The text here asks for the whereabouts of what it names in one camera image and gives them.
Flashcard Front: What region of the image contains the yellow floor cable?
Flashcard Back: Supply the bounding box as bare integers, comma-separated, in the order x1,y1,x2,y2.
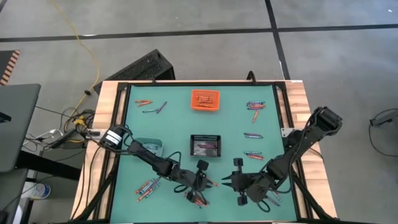
49,0,101,126

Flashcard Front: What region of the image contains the grey stand foot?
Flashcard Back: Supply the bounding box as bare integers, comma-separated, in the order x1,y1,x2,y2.
369,109,398,128

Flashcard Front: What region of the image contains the orange plastic basket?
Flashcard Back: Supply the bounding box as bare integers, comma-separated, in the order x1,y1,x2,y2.
190,89,221,112

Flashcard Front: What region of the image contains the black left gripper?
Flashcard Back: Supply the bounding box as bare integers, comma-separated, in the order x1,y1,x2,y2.
172,159,215,203

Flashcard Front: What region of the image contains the black plastic basket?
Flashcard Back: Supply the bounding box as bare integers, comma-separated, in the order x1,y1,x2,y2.
190,134,222,157

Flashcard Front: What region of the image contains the black desk base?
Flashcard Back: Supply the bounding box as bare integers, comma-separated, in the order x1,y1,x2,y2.
15,151,82,182

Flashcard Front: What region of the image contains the black computer tower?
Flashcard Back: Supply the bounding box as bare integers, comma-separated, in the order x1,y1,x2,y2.
93,49,176,95

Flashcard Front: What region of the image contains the teal plastic bin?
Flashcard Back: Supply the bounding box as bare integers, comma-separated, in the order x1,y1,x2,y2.
136,137,164,158

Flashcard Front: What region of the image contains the grey desk top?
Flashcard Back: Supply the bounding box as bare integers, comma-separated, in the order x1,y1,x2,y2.
0,83,42,174

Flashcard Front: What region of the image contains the white plastic bottle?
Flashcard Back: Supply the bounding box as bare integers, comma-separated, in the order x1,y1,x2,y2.
21,182,52,200

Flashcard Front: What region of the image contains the black table border frame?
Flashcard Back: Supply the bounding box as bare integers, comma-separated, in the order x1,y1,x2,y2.
107,81,301,223

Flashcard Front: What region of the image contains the striped floor mat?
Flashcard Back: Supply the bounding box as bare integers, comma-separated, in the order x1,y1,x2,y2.
0,49,21,86

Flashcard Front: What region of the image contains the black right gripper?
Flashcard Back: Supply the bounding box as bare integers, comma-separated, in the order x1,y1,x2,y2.
221,157,276,207

